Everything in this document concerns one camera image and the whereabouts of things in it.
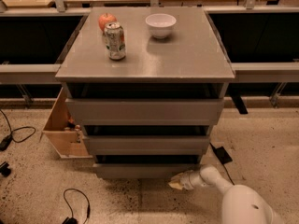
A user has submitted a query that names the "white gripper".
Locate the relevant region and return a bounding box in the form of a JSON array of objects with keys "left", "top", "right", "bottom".
[{"left": 168, "top": 171, "right": 202, "bottom": 190}]

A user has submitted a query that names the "grey bottom drawer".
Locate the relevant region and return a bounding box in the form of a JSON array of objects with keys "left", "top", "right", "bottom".
[{"left": 93, "top": 155, "right": 201, "bottom": 179}]

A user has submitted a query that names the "grey drawer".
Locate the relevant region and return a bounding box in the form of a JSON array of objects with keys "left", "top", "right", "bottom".
[
  {"left": 93, "top": 155, "right": 201, "bottom": 179},
  {"left": 84, "top": 125, "right": 209, "bottom": 155},
  {"left": 64, "top": 83, "right": 225, "bottom": 126}
]

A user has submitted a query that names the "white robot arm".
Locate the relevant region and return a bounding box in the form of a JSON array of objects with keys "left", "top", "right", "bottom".
[{"left": 169, "top": 164, "right": 285, "bottom": 224}]

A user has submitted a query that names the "grey top drawer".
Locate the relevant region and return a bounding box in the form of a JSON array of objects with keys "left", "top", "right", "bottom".
[{"left": 64, "top": 83, "right": 225, "bottom": 126}]

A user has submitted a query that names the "grey middle drawer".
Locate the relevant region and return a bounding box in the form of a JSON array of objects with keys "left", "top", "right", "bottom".
[{"left": 84, "top": 125, "right": 209, "bottom": 155}]

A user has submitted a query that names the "grey drawer cabinet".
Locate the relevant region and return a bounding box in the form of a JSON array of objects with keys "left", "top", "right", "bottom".
[{"left": 55, "top": 6, "right": 235, "bottom": 173}]

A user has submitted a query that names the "black power adapter right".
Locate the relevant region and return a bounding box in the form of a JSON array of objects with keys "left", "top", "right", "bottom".
[{"left": 210, "top": 143, "right": 235, "bottom": 186}]

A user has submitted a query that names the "open cardboard box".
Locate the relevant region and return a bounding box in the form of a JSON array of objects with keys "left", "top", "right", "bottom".
[{"left": 43, "top": 90, "right": 91, "bottom": 158}]

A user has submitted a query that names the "white ceramic bowl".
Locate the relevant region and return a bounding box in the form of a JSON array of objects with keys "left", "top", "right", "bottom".
[{"left": 146, "top": 13, "right": 177, "bottom": 39}]

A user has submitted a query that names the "crushed soda can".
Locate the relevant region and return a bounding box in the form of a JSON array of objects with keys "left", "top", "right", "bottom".
[{"left": 104, "top": 21, "right": 126, "bottom": 61}]

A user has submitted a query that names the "black clamp left edge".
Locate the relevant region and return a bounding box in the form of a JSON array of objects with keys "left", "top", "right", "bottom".
[{"left": 0, "top": 161, "right": 11, "bottom": 177}]

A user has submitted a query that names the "red apple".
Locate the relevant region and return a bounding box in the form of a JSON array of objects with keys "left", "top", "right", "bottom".
[{"left": 98, "top": 13, "right": 117, "bottom": 31}]

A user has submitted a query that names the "black cable bottom left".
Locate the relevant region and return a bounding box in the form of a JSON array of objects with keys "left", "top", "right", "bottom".
[{"left": 61, "top": 188, "right": 92, "bottom": 224}]

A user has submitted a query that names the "black cable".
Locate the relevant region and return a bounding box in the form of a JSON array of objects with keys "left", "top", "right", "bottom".
[
  {"left": 0, "top": 108, "right": 37, "bottom": 151},
  {"left": 61, "top": 188, "right": 92, "bottom": 224}
]

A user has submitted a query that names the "metal rail frame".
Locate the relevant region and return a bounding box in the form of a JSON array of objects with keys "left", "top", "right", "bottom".
[{"left": 1, "top": 0, "right": 298, "bottom": 113}]

